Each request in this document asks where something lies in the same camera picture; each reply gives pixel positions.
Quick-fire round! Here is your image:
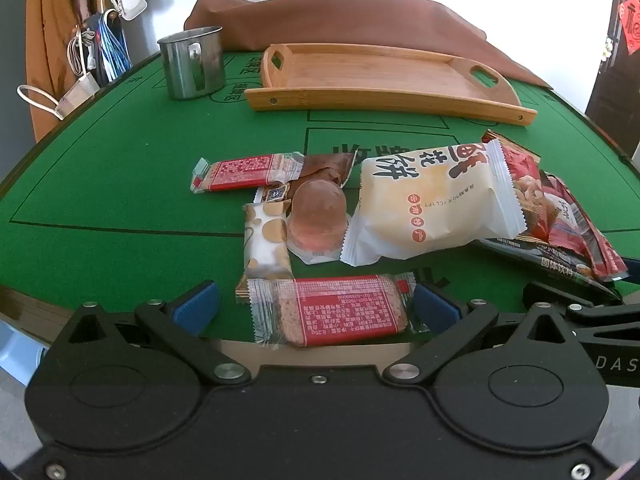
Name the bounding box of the brown cloth bag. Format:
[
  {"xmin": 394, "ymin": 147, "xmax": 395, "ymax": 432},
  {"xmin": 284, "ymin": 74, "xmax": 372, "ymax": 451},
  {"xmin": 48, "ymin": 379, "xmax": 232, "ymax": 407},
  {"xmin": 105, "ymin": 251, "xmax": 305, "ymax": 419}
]
[{"xmin": 184, "ymin": 0, "xmax": 553, "ymax": 92}]

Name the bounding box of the wooden tray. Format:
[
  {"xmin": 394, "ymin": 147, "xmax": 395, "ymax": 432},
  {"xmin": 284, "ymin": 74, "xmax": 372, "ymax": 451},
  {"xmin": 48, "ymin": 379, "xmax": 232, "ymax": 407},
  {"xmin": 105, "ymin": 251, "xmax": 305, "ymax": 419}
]
[{"xmin": 244, "ymin": 43, "xmax": 538, "ymax": 127}]

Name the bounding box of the white tote bag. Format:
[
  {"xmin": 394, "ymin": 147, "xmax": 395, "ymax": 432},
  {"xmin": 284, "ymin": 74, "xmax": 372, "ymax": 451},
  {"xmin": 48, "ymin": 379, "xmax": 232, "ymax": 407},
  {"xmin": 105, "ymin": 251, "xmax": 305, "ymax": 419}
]
[{"xmin": 17, "ymin": 72, "xmax": 101, "ymax": 121}]

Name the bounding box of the blue cord bundle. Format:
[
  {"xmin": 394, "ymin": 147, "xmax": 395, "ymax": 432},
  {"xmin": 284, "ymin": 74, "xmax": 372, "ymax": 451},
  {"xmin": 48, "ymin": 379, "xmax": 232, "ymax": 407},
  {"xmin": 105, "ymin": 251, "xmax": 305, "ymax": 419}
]
[{"xmin": 97, "ymin": 10, "xmax": 132, "ymax": 81}]

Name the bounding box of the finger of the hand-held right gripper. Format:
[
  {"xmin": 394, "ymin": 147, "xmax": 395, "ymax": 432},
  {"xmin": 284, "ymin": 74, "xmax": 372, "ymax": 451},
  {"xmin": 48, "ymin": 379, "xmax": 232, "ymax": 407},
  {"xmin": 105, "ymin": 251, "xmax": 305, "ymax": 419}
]
[
  {"xmin": 522, "ymin": 281, "xmax": 624, "ymax": 317},
  {"xmin": 564, "ymin": 301, "xmax": 640, "ymax": 329}
]

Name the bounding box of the dark wooden door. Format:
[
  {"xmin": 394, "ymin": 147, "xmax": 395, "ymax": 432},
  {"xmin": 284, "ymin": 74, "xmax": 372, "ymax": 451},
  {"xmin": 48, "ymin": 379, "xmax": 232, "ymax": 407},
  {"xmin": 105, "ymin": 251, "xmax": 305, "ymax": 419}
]
[{"xmin": 585, "ymin": 0, "xmax": 640, "ymax": 147}]

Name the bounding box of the white brown spotted packet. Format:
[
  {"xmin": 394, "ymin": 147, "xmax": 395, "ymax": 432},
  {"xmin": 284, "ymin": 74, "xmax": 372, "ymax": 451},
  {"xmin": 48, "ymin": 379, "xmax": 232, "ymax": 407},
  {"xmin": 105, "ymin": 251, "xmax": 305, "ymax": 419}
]
[{"xmin": 242, "ymin": 202, "xmax": 293, "ymax": 281}]

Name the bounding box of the orange coat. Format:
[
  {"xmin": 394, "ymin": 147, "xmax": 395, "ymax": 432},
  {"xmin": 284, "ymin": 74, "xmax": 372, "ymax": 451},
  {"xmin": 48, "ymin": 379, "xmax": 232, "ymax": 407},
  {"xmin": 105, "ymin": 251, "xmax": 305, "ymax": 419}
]
[{"xmin": 25, "ymin": 0, "xmax": 96, "ymax": 142}]

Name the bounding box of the white pastry packet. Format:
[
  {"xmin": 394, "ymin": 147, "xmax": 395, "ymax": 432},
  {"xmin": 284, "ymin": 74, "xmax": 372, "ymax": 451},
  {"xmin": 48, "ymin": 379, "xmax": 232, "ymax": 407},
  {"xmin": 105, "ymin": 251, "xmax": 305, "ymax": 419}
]
[{"xmin": 340, "ymin": 139, "xmax": 530, "ymax": 267}]

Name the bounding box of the black stick sachet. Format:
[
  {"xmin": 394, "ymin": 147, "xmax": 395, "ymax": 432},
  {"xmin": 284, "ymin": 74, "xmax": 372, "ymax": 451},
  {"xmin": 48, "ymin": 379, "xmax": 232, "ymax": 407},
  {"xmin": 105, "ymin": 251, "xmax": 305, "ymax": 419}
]
[{"xmin": 475, "ymin": 237, "xmax": 624, "ymax": 306}]

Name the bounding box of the red nut packet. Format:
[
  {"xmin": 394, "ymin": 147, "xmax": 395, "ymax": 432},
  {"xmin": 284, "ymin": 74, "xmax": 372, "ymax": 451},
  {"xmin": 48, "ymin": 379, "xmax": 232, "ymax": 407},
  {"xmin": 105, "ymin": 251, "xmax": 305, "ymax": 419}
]
[{"xmin": 481, "ymin": 130, "xmax": 561, "ymax": 247}]

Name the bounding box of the clear jelly cup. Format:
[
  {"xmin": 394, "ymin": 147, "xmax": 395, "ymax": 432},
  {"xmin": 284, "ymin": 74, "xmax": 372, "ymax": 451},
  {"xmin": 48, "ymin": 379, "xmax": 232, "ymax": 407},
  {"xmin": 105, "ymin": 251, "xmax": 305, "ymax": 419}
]
[{"xmin": 287, "ymin": 178, "xmax": 351, "ymax": 265}]

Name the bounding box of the light blue stool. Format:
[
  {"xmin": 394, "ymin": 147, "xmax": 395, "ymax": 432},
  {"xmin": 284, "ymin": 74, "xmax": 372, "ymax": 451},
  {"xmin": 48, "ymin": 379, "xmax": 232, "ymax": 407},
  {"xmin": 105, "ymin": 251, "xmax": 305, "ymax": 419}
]
[{"xmin": 0, "ymin": 321, "xmax": 48, "ymax": 387}]

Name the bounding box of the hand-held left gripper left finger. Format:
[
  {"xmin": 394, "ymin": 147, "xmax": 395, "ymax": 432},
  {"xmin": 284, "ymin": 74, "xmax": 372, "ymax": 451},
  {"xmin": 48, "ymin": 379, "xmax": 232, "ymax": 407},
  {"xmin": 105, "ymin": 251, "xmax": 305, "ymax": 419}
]
[{"xmin": 52, "ymin": 281, "xmax": 251, "ymax": 386}]

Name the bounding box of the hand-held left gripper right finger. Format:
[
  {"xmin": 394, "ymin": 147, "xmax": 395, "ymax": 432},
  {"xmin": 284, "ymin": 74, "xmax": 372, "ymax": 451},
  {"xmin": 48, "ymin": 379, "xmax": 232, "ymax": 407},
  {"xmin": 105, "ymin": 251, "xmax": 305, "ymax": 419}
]
[{"xmin": 382, "ymin": 282, "xmax": 586, "ymax": 386}]

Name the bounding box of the red stick sachet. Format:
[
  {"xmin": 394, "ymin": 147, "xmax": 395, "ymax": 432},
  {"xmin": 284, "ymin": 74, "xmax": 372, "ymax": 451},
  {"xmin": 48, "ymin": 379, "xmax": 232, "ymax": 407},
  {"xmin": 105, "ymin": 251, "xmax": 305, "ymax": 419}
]
[
  {"xmin": 562, "ymin": 182, "xmax": 630, "ymax": 277},
  {"xmin": 541, "ymin": 170, "xmax": 617, "ymax": 282}
]

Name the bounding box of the red wall decoration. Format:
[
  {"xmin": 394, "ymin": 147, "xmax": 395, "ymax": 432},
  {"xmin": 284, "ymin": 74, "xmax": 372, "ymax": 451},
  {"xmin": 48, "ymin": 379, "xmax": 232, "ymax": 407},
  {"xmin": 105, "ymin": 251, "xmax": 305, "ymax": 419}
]
[{"xmin": 617, "ymin": 0, "xmax": 640, "ymax": 56}]

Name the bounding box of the metal cup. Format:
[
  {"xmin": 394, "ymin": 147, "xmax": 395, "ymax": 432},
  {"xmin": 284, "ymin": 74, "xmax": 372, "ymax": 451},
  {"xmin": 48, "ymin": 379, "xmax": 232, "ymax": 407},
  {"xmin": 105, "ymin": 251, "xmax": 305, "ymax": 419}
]
[{"xmin": 157, "ymin": 26, "xmax": 226, "ymax": 100}]

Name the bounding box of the brown snack packet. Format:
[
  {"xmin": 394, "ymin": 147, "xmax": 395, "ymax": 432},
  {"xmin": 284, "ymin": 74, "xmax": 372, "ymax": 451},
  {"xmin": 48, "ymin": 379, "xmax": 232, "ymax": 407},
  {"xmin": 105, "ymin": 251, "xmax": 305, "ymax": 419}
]
[{"xmin": 290, "ymin": 152, "xmax": 357, "ymax": 188}]

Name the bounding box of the white handbag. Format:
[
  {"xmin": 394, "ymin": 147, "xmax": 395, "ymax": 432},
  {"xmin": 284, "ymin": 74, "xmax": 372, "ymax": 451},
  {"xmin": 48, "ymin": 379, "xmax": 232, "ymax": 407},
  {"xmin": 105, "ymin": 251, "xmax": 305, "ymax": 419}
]
[{"xmin": 102, "ymin": 0, "xmax": 148, "ymax": 21}]

